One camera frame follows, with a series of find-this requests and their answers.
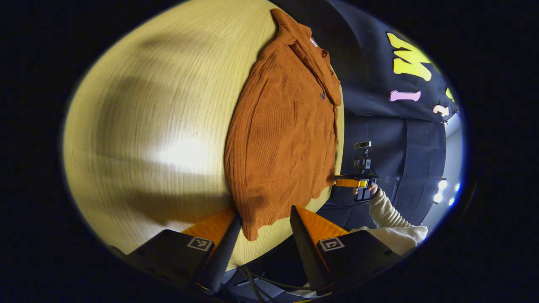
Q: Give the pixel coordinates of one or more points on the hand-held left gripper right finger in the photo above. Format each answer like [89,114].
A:
[307,252]

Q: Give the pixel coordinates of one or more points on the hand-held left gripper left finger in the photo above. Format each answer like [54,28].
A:
[223,252]

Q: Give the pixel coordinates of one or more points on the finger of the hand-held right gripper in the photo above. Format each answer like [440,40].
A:
[349,183]

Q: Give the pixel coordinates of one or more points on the orange ribbed shirt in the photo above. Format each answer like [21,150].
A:
[282,139]

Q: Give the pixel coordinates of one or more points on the black backdrop cloth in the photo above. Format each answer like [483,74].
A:
[379,139]

